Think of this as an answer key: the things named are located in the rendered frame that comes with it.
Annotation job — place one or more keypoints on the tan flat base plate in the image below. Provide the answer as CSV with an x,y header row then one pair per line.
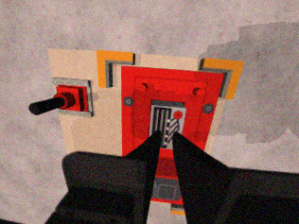
x,y
100,129

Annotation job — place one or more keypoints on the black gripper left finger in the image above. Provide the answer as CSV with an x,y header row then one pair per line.
x,y
132,174

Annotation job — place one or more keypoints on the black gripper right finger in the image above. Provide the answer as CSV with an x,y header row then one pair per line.
x,y
209,188

